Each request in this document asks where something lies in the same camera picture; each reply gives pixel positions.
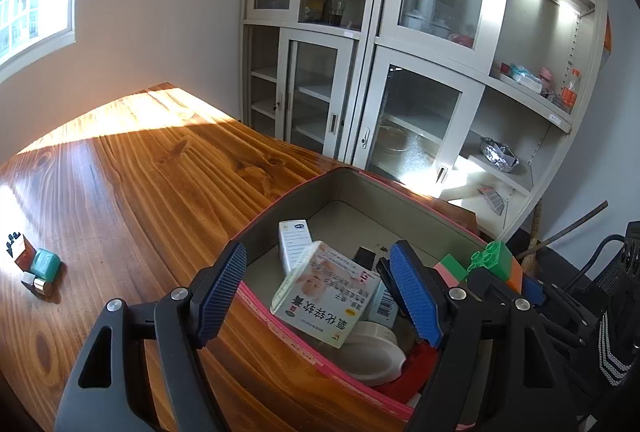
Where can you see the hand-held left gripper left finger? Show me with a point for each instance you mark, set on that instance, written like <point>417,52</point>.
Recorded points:
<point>220,292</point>

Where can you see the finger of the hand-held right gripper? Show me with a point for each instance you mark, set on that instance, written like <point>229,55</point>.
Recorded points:
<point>482,278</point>
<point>534,292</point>

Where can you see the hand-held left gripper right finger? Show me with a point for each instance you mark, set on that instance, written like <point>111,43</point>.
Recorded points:
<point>415,292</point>

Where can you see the green and orange building block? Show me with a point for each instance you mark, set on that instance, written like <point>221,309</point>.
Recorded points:
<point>495,257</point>

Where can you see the pink and green building block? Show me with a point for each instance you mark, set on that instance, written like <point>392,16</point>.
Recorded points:
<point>450,269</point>

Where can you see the light blue small box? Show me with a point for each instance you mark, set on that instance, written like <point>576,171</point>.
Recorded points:
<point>382,307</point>

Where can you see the red building block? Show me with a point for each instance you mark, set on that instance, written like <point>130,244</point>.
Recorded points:
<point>415,362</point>

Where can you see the white round jar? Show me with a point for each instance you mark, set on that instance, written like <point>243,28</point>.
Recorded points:
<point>365,357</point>

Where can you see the white narrow carton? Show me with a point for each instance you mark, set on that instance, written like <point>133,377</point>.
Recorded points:
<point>295,244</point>

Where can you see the large white medicine box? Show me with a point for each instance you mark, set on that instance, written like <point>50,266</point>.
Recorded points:
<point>320,292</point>

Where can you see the pink tin box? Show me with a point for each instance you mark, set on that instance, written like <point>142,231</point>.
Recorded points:
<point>350,197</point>

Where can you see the black chair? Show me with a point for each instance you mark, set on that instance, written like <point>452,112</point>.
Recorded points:
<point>607,272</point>

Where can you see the striped paper packets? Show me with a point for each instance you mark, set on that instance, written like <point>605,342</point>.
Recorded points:
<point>491,198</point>

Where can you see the silver foil bag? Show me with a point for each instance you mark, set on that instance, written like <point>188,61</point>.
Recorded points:
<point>500,155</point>

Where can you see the wooden desk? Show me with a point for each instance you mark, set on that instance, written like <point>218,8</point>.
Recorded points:
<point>125,192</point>

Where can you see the glass dish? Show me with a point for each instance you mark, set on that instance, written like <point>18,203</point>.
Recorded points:
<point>391,138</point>

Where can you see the teal small case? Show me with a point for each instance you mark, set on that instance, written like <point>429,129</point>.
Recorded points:
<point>45,262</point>

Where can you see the gold lipstick tube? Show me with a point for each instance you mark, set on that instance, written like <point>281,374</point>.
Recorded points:
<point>37,284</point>

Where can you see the teal plastic package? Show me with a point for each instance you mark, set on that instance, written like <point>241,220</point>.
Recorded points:
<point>522,77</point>

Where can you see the orange drink bottle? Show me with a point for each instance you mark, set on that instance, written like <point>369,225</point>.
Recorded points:
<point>571,90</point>

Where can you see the white glass-door cabinet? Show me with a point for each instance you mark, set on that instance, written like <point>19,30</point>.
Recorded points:
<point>370,62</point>

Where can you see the white ceramic cups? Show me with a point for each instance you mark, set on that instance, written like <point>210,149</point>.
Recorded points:
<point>425,23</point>

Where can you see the row of dark jars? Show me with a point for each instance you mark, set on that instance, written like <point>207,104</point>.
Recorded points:
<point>327,11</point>

